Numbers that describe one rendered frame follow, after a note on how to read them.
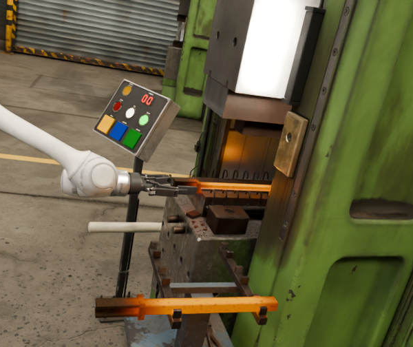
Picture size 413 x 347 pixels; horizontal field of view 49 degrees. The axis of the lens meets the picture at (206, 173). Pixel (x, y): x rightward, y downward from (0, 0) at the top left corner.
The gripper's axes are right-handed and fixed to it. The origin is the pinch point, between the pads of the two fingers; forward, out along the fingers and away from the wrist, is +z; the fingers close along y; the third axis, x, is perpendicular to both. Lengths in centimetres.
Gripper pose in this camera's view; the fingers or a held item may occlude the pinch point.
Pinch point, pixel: (185, 185)
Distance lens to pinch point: 157.9
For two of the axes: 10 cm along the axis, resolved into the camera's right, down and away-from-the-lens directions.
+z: 9.3, 0.5, 3.8
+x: 1.9, -9.2, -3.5
